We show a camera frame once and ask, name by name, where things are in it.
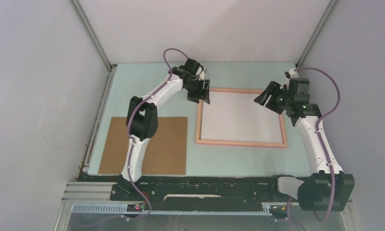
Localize white cable duct strip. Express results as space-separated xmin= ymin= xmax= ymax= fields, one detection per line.
xmin=71 ymin=203 xmax=272 ymax=216

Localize corner metal post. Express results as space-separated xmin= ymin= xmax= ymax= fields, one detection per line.
xmin=68 ymin=0 xmax=113 ymax=71
xmin=295 ymin=0 xmax=340 ymax=67

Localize pink wooden picture frame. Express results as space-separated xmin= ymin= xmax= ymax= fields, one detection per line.
xmin=195 ymin=88 xmax=289 ymax=149

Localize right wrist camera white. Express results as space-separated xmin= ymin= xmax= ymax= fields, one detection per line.
xmin=284 ymin=68 xmax=299 ymax=85

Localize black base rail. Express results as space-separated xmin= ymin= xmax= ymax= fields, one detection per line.
xmin=110 ymin=176 xmax=296 ymax=213

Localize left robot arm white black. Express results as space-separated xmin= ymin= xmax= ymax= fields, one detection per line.
xmin=118 ymin=58 xmax=210 ymax=201

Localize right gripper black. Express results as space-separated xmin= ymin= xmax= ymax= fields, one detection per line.
xmin=254 ymin=81 xmax=293 ymax=115

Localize small circuit board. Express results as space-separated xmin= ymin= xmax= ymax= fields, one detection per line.
xmin=126 ymin=204 xmax=144 ymax=212

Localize aluminium frame rails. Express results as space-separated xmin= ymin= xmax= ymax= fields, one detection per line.
xmin=55 ymin=181 xmax=356 ymax=231

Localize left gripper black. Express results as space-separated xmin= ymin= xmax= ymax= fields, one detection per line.
xmin=184 ymin=78 xmax=210 ymax=104

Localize left corner metal post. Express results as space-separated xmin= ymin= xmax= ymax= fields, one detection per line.
xmin=68 ymin=0 xmax=113 ymax=71

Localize brown backing board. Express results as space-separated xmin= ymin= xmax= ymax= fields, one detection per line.
xmin=98 ymin=117 xmax=188 ymax=175

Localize right corner metal post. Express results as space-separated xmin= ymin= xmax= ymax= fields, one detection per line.
xmin=295 ymin=0 xmax=340 ymax=67

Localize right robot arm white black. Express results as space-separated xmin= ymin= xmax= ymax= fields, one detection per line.
xmin=254 ymin=77 xmax=355 ymax=212

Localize landscape photo print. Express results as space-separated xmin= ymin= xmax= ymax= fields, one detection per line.
xmin=200 ymin=91 xmax=283 ymax=144

